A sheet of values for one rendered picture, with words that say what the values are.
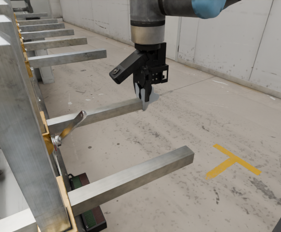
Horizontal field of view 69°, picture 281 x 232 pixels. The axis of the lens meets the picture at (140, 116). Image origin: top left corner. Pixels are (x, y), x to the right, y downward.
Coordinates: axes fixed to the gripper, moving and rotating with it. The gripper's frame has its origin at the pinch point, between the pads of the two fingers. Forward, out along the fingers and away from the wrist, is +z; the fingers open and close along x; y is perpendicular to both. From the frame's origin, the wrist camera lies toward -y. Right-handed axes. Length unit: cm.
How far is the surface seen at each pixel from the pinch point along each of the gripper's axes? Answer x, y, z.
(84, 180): -8.9, -22.9, 12.1
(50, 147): -8.8, -28.4, -2.4
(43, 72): 250, -17, 66
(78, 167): 69, -17, 83
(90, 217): -19.9, -24.8, 12.0
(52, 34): 73, -13, -12
